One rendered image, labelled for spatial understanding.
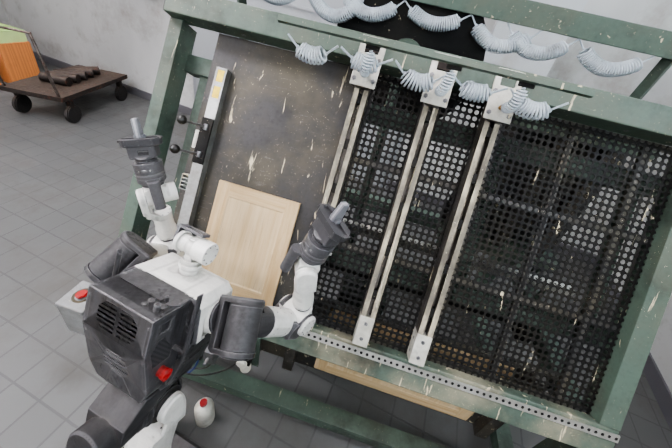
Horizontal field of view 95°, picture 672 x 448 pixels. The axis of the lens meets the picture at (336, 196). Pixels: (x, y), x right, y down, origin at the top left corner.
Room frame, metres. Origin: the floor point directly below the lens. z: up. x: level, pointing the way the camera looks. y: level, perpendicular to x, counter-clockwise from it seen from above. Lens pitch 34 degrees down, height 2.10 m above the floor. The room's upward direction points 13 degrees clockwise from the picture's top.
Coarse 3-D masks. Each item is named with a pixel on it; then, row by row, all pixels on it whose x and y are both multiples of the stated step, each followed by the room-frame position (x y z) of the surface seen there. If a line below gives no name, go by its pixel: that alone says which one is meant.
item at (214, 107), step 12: (216, 72) 1.31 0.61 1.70; (228, 72) 1.32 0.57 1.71; (216, 84) 1.28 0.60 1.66; (228, 84) 1.32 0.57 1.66; (216, 108) 1.23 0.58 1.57; (216, 120) 1.22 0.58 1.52; (192, 168) 1.10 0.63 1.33; (204, 168) 1.11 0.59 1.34; (192, 180) 1.07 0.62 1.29; (192, 192) 1.04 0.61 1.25; (192, 204) 1.02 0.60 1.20; (180, 216) 0.99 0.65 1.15; (192, 216) 1.01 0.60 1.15
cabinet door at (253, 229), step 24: (216, 192) 1.07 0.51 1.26; (240, 192) 1.07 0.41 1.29; (216, 216) 1.01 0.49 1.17; (240, 216) 1.02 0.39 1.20; (264, 216) 1.02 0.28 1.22; (288, 216) 1.02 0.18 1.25; (216, 240) 0.96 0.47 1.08; (240, 240) 0.96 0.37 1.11; (264, 240) 0.97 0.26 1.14; (288, 240) 0.97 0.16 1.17; (216, 264) 0.91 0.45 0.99; (240, 264) 0.91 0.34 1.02; (264, 264) 0.92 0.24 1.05; (240, 288) 0.85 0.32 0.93; (264, 288) 0.86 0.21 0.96
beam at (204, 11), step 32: (192, 0) 1.39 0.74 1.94; (224, 0) 1.39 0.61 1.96; (224, 32) 1.41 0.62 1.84; (256, 32) 1.33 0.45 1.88; (288, 32) 1.33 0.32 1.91; (384, 64) 1.27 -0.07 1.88; (416, 64) 1.27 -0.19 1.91; (544, 96) 1.22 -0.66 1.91; (576, 96) 1.22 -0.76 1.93; (608, 96) 1.22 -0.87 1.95; (608, 128) 1.24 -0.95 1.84; (640, 128) 1.17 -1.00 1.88
